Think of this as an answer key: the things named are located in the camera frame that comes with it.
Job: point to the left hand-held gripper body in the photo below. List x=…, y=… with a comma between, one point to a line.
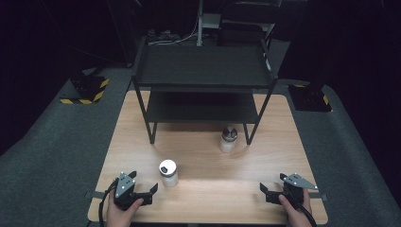
x=124, y=188

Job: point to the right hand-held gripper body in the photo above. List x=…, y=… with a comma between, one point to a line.
x=294, y=186

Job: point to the glass jar of white powder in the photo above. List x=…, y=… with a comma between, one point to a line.
x=228, y=142
x=169, y=176

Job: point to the black two-tier metal shelf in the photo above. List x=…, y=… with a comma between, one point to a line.
x=201, y=67

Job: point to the person's left hand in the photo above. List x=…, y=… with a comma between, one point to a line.
x=118, y=217

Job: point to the person's right hand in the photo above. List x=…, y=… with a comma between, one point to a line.
x=294, y=217

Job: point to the grey tape strip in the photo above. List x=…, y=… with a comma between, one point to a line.
x=96, y=195
x=320, y=196

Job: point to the stand base with striped tape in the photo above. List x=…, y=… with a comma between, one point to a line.
x=86, y=90
x=310, y=97

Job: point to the black chair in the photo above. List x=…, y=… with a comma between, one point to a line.
x=241, y=28

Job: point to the white box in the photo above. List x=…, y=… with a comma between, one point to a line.
x=211, y=20

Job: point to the white metal post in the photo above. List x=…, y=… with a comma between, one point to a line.
x=200, y=22

